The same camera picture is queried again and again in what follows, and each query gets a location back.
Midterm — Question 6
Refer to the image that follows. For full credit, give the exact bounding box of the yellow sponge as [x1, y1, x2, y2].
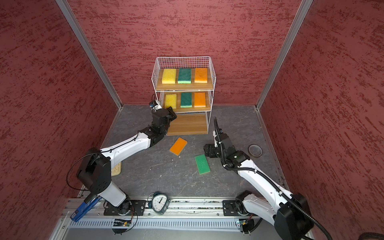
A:
[162, 69, 177, 85]
[164, 94, 177, 109]

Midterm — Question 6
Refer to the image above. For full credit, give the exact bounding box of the light green sponge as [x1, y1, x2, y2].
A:
[195, 155, 211, 175]

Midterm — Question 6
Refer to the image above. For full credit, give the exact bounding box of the dark green sponge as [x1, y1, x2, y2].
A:
[181, 92, 192, 108]
[178, 68, 192, 84]

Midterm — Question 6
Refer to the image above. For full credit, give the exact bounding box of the orange sponge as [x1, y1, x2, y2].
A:
[194, 68, 208, 84]
[170, 138, 188, 156]
[194, 92, 207, 108]

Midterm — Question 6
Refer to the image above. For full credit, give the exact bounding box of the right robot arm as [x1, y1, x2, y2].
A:
[204, 133, 314, 240]

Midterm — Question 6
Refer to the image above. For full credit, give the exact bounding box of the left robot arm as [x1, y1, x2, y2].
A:
[77, 107, 177, 215]

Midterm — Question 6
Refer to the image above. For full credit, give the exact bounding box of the cream calculator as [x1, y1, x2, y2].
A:
[111, 162, 122, 177]

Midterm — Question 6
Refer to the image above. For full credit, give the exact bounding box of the right circuit board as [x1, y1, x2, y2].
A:
[237, 219, 255, 234]

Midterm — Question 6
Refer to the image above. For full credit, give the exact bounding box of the circuit board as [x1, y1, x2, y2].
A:
[113, 219, 132, 228]
[237, 219, 255, 234]

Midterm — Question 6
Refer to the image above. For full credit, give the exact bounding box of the green analog clock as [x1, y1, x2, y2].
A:
[148, 192, 170, 215]

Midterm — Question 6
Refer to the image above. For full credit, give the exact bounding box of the left circuit board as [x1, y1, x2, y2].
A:
[113, 219, 132, 228]

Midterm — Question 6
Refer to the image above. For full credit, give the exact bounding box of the blue stapler tool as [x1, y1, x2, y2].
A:
[70, 196, 101, 223]

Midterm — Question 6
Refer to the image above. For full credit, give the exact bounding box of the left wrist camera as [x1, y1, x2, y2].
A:
[149, 100, 162, 113]

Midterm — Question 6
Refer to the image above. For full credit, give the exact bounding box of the white wire wooden shelf rack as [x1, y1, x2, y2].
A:
[152, 57, 217, 136]

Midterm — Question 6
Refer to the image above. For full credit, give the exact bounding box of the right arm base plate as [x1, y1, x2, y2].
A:
[223, 200, 261, 217]

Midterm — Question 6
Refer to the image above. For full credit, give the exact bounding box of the right black corrugated cable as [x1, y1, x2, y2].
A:
[212, 116, 334, 240]

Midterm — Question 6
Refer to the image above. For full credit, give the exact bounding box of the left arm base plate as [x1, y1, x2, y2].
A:
[104, 200, 147, 217]

